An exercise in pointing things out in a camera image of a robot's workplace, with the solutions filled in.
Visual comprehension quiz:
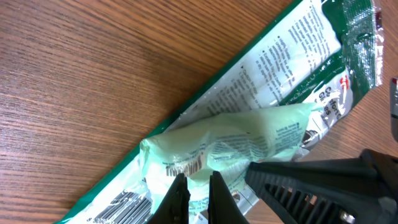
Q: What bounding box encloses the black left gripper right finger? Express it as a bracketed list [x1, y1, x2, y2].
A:
[208, 171, 249, 224]

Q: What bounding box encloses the green white gloves packet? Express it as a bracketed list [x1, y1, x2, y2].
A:
[62, 0, 384, 223]

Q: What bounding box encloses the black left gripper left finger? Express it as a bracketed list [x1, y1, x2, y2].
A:
[147, 174, 190, 224]

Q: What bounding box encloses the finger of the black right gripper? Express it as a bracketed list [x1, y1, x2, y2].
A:
[245, 149, 397, 224]

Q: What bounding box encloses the light green wipes sachet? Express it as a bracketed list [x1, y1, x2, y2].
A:
[139, 103, 319, 216]

